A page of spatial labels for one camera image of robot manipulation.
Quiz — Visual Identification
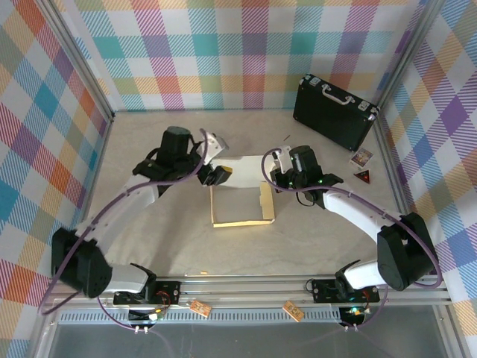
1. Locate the cardboard folding box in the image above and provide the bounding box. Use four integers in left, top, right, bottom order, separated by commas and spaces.
209, 154, 277, 229

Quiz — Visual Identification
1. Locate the small picture card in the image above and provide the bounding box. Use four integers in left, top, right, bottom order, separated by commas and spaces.
349, 148, 373, 169

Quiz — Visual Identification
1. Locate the wide aluminium extrusion beam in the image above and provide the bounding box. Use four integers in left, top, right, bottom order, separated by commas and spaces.
40, 274, 454, 307

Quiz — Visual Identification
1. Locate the orange printed tag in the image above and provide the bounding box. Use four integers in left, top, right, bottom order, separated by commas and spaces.
282, 300, 305, 321
189, 300, 212, 318

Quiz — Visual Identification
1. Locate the small black controller board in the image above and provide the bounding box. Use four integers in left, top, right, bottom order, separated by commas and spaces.
338, 304, 373, 322
128, 307, 167, 324

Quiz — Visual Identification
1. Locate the grey metal tray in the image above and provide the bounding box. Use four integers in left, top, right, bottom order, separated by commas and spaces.
28, 298, 465, 358

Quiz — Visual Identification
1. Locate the black briefcase silver handle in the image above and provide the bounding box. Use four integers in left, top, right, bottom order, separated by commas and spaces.
292, 73, 381, 153

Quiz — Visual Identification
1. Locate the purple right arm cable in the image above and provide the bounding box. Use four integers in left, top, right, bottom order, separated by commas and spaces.
260, 148, 444, 332

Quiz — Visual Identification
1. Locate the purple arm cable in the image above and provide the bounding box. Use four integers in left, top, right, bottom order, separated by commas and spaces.
39, 128, 209, 331
260, 148, 444, 332

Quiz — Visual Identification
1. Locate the aluminium side rail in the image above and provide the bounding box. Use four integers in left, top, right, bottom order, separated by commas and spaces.
372, 110, 429, 277
63, 113, 116, 280

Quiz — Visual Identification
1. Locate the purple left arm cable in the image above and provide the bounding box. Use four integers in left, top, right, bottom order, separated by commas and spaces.
39, 128, 209, 331

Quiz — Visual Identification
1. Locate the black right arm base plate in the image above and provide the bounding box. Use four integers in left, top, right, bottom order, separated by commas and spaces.
311, 277, 381, 304

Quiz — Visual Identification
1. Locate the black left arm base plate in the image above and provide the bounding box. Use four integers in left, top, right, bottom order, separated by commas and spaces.
113, 281, 183, 305

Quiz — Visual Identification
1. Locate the grey slotted cable duct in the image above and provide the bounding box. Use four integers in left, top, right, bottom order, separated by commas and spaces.
59, 311, 344, 325

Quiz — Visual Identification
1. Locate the aluminium corner post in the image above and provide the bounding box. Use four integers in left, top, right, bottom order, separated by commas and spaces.
35, 0, 116, 123
374, 0, 450, 113

